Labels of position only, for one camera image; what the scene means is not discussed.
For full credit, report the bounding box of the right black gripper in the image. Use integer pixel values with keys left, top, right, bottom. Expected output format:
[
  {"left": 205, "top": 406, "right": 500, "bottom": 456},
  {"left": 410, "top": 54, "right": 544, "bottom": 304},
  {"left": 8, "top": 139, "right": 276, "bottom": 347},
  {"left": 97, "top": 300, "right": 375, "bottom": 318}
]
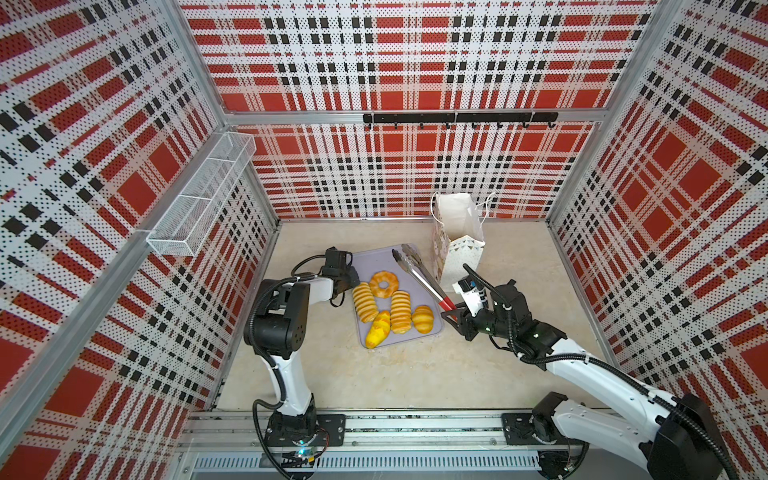
[{"left": 440, "top": 302, "right": 512, "bottom": 342}]

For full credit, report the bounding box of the small ridged bread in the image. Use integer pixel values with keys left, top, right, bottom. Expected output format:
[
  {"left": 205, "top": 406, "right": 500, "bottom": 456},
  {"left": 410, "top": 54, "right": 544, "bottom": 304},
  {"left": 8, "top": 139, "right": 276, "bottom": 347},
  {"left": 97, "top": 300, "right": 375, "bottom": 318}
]
[{"left": 411, "top": 305, "right": 434, "bottom": 334}]

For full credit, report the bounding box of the lavender plastic tray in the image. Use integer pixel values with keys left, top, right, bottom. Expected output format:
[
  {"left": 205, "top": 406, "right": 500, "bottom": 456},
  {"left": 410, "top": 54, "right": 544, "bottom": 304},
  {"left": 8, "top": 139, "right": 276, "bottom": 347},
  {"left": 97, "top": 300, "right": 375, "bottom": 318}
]
[{"left": 349, "top": 246, "right": 444, "bottom": 350}]

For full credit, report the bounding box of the long ridged bread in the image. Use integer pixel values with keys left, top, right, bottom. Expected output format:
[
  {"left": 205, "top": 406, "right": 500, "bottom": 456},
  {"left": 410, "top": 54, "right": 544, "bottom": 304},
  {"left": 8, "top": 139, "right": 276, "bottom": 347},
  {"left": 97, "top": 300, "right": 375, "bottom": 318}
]
[
  {"left": 390, "top": 290, "right": 412, "bottom": 334},
  {"left": 352, "top": 282, "right": 379, "bottom": 323}
]

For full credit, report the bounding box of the metal tongs red handle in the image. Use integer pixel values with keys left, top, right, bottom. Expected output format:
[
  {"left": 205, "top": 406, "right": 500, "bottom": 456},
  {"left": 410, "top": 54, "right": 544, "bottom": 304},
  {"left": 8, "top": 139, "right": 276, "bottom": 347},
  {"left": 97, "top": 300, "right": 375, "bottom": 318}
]
[{"left": 391, "top": 244, "right": 456, "bottom": 312}]

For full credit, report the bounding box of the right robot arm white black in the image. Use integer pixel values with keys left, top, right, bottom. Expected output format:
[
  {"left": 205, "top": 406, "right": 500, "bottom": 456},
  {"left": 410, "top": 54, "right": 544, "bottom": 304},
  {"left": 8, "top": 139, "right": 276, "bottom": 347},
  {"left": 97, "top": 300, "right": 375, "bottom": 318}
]
[{"left": 443, "top": 267, "right": 739, "bottom": 479}]

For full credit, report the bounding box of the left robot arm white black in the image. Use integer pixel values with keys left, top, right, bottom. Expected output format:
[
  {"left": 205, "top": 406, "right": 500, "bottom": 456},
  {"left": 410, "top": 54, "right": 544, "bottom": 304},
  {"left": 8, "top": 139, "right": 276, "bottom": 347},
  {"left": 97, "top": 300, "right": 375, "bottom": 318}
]
[{"left": 243, "top": 247, "right": 360, "bottom": 445}]

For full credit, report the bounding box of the yellow twisted bread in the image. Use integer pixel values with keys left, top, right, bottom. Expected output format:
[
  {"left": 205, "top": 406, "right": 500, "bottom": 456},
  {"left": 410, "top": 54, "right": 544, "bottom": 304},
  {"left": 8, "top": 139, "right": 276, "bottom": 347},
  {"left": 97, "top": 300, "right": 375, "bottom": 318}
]
[{"left": 365, "top": 311, "right": 391, "bottom": 349}]

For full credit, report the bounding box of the white cartoon paper bag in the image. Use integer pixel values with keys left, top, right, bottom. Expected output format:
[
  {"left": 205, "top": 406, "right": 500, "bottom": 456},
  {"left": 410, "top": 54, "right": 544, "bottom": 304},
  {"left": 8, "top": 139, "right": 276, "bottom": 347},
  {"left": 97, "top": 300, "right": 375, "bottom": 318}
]
[{"left": 430, "top": 192, "right": 495, "bottom": 291}]

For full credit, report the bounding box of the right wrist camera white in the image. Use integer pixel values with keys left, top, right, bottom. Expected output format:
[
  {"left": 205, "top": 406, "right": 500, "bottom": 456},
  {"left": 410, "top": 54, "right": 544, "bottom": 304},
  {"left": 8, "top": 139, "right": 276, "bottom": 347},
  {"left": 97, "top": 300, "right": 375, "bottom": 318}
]
[{"left": 453, "top": 276, "right": 489, "bottom": 317}]

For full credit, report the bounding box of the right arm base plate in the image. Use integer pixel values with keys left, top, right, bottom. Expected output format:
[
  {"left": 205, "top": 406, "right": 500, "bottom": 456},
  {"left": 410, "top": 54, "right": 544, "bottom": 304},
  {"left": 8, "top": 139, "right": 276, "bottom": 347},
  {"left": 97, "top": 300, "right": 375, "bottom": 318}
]
[{"left": 501, "top": 412, "right": 584, "bottom": 447}]

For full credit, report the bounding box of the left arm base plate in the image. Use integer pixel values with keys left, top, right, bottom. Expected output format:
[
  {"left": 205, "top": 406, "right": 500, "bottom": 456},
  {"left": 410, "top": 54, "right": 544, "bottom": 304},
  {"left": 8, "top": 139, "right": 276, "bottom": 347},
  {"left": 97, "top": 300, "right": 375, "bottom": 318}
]
[{"left": 264, "top": 412, "right": 346, "bottom": 448}]

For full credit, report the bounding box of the black hook rail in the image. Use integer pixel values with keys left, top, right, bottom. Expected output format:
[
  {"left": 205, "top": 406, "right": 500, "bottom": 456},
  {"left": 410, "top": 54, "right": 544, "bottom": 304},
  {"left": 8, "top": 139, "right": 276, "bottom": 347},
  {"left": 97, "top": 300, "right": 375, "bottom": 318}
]
[{"left": 362, "top": 111, "right": 559, "bottom": 126}]

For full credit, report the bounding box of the white wire mesh basket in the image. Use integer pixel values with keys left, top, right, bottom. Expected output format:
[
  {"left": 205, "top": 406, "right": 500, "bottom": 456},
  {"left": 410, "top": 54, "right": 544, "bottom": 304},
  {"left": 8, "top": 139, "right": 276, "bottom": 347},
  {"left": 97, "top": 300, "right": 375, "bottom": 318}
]
[{"left": 147, "top": 132, "right": 255, "bottom": 257}]

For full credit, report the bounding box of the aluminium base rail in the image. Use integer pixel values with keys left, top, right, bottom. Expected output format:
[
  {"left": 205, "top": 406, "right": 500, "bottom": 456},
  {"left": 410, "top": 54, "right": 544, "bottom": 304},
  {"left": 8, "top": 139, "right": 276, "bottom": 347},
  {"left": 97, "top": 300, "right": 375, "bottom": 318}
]
[{"left": 169, "top": 409, "right": 649, "bottom": 479}]

